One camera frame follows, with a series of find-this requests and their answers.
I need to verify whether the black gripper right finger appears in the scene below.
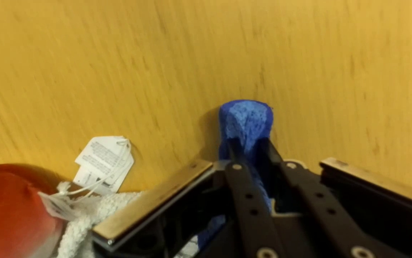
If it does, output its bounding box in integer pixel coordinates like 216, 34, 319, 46
261, 139, 412, 258

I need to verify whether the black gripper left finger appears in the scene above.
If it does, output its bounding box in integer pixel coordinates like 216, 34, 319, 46
91, 138, 289, 258

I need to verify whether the blue knitted cloth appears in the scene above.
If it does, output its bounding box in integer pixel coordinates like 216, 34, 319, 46
193, 99, 274, 255

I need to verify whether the white paper tag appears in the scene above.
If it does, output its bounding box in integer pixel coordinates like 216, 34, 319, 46
73, 135, 135, 195

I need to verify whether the white towel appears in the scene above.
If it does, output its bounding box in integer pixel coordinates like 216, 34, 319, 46
56, 179, 145, 258

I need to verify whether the red apple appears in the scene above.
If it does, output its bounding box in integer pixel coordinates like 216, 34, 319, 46
0, 163, 68, 258

